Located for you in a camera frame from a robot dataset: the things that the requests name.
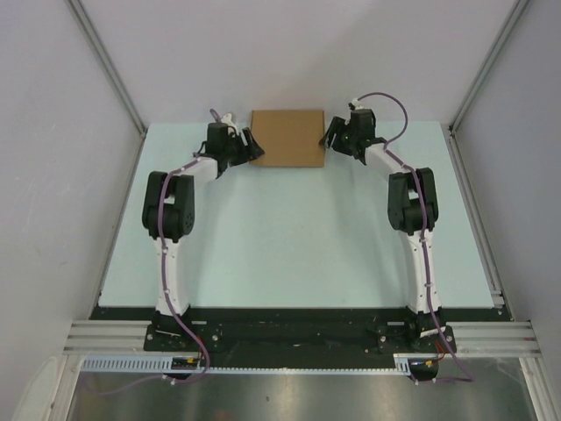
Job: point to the left aluminium frame post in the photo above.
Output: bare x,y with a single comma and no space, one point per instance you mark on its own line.
102,55

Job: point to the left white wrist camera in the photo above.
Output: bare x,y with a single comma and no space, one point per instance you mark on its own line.
229,120

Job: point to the aluminium frame post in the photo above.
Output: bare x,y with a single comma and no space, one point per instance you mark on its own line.
493,54
102,55

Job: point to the grey slotted cable duct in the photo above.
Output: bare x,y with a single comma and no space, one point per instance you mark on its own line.
392,364

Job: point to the aluminium front rail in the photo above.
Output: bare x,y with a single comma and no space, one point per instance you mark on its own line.
473,339

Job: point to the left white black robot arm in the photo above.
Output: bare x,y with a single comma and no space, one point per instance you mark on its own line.
168,212

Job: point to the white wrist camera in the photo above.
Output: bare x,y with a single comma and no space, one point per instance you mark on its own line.
355,104
229,120

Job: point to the right aluminium frame post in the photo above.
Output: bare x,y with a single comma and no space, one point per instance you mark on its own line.
493,54

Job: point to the brown cardboard box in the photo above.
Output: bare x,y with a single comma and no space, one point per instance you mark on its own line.
289,138

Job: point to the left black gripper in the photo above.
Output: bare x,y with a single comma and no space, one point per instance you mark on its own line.
248,153

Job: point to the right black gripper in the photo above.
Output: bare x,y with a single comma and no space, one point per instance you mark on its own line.
337,127

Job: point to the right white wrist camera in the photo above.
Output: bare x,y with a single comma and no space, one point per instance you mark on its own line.
355,104

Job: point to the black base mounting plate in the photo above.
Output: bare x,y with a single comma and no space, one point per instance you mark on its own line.
384,330

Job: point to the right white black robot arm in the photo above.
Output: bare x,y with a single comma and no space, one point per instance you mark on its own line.
412,211

